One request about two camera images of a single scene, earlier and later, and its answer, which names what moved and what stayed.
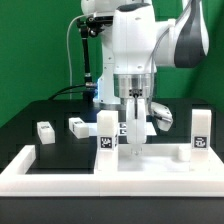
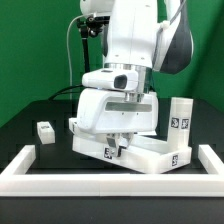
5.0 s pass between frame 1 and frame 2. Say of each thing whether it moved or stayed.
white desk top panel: moved
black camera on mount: stayed
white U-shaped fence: stayed
